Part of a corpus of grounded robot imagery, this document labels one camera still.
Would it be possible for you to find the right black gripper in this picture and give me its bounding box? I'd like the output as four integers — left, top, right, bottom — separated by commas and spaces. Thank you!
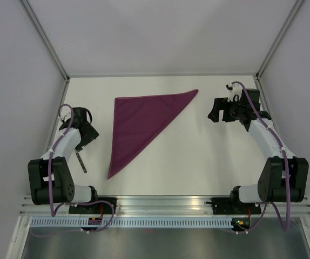
208, 97, 245, 122

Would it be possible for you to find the purple cloth napkin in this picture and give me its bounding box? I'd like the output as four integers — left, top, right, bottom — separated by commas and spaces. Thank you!
107, 89, 199, 179

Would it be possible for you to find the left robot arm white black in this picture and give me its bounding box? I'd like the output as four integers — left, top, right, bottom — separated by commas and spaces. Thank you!
28, 107, 100, 214

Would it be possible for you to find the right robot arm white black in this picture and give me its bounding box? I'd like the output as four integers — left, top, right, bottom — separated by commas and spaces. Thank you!
207, 84, 309, 213

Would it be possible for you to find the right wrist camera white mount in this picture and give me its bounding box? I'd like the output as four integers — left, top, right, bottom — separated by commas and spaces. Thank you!
226, 83, 244, 102

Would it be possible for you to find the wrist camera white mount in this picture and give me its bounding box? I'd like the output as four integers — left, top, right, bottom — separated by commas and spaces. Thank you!
226, 83, 244, 102
59, 118, 72, 130

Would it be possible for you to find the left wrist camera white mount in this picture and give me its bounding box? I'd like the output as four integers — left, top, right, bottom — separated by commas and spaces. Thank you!
59, 118, 72, 130

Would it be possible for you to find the rear aluminium frame bar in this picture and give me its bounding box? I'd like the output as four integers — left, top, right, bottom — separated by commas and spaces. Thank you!
68, 72, 258, 79

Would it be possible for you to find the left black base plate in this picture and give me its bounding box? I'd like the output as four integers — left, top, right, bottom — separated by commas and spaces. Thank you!
69, 196, 117, 215

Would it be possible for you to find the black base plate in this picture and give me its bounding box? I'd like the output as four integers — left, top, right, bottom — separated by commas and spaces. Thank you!
69, 196, 117, 215
207, 197, 261, 215

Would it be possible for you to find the aluminium mounting rail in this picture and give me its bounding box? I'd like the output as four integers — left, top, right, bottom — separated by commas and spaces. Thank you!
18, 195, 310, 217

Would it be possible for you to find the white slotted cable duct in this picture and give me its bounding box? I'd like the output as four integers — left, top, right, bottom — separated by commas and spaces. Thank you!
31, 216, 232, 228

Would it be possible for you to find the right aluminium frame post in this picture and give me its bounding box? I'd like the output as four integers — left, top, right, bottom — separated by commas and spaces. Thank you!
254, 0, 306, 80

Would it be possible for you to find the aluminium frame post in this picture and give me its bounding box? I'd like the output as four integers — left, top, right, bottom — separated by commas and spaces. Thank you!
254, 0, 306, 80
18, 0, 70, 82

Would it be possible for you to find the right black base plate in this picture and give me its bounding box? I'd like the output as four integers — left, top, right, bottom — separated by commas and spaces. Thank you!
207, 197, 261, 215

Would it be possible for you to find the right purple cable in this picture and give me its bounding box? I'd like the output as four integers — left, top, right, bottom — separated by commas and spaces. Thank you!
230, 80, 292, 232

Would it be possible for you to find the left aluminium frame post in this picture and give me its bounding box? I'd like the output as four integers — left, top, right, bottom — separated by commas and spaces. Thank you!
18, 0, 70, 82

